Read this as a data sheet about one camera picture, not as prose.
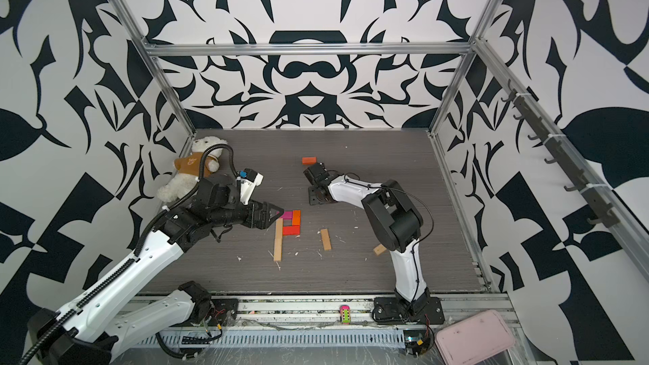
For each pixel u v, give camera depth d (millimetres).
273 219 665
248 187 663
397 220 527
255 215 629
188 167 989
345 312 724
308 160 1075
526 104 651
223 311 737
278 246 864
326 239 885
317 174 790
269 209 643
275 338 870
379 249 849
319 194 715
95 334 402
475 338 715
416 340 714
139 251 461
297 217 933
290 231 895
